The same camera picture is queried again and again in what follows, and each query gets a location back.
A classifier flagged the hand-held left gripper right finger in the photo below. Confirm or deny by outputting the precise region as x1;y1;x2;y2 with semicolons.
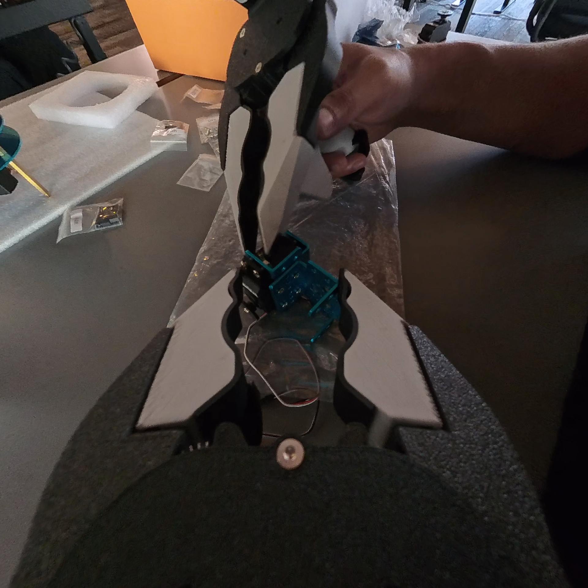
337;269;445;450

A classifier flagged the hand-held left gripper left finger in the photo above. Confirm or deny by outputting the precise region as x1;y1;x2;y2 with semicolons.
133;269;242;432

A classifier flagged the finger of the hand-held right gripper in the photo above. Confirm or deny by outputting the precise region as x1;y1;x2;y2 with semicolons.
258;62;318;258
223;103;276;258

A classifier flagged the red white servo cable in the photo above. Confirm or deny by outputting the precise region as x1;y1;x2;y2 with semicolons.
243;310;322;435

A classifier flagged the black servo with blue bracket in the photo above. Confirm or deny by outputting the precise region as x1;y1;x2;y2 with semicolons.
241;230;347;345

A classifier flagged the person's right hand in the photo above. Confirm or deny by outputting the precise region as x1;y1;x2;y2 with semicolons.
317;41;423;180

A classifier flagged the pile of small screw bags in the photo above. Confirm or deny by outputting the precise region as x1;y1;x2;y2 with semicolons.
177;85;228;191

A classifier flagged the small bag with black parts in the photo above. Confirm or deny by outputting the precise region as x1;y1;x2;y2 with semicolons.
151;119;190;151

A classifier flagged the orange cardboard box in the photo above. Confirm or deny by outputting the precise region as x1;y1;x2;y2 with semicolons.
124;0;251;83

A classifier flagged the crumpled clear plastic wrap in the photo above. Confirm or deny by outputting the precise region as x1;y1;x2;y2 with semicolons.
351;0;416;49

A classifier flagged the large clear plastic bag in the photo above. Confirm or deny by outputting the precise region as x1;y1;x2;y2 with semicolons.
168;135;407;437

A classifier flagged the small bag with blue parts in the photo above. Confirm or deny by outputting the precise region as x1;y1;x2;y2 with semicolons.
56;198;126;244

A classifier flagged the white foam sheet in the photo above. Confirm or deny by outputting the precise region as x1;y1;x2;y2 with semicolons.
0;43;194;253

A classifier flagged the dark chair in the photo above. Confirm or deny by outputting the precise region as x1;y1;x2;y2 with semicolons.
0;0;108;99

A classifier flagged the teal object with gold legs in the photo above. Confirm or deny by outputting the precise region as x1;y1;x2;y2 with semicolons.
0;115;51;198

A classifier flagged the black metal chair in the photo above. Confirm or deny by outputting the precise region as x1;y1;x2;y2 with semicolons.
526;0;588;42

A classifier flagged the white foam frame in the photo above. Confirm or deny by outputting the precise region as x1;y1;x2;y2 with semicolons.
28;71;159;129

